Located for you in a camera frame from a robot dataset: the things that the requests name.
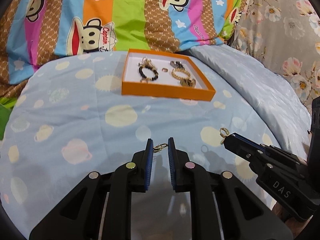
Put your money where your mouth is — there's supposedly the grey floral bedsheet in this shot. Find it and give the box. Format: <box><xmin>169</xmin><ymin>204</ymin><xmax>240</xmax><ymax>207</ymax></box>
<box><xmin>229</xmin><ymin>0</ymin><xmax>319</xmax><ymax>110</ymax></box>

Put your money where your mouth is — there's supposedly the orange jewelry box tray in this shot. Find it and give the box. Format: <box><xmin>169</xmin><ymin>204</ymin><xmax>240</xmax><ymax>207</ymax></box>
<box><xmin>121</xmin><ymin>49</ymin><xmax>216</xmax><ymax>101</ymax></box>

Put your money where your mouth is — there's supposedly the pale blue plain duvet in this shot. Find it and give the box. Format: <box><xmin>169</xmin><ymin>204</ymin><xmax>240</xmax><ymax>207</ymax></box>
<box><xmin>189</xmin><ymin>44</ymin><xmax>311</xmax><ymax>159</ymax></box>

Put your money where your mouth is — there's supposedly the colourful monkey cartoon quilt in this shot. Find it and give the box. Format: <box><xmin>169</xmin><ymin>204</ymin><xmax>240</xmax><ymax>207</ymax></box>
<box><xmin>1</xmin><ymin>0</ymin><xmax>247</xmax><ymax>98</ymax></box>

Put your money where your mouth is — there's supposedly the black gold beaded bracelet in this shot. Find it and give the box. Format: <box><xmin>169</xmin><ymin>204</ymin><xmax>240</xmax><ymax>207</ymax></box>
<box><xmin>138</xmin><ymin>65</ymin><xmax>160</xmax><ymax>82</ymax></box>

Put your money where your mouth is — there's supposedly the gold pearl drop earring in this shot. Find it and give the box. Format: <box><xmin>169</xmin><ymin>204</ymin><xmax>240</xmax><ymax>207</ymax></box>
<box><xmin>219</xmin><ymin>127</ymin><xmax>230</xmax><ymax>145</ymax></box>

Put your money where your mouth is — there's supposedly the gold braided cuff bangle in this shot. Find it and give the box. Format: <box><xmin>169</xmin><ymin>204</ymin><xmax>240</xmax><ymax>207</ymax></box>
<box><xmin>171</xmin><ymin>68</ymin><xmax>191</xmax><ymax>81</ymax></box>

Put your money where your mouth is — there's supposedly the gold double ring earring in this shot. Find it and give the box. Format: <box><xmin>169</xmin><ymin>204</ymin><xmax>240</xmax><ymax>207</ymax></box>
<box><xmin>153</xmin><ymin>143</ymin><xmax>168</xmax><ymax>153</ymax></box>

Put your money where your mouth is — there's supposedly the silver metal wristwatch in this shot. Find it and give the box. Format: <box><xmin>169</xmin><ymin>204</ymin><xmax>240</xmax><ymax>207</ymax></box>
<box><xmin>170</xmin><ymin>61</ymin><xmax>185</xmax><ymax>70</ymax></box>

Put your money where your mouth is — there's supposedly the right human hand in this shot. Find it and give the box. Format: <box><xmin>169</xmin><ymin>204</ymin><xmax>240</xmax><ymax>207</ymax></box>
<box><xmin>272</xmin><ymin>202</ymin><xmax>312</xmax><ymax>238</ymax></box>

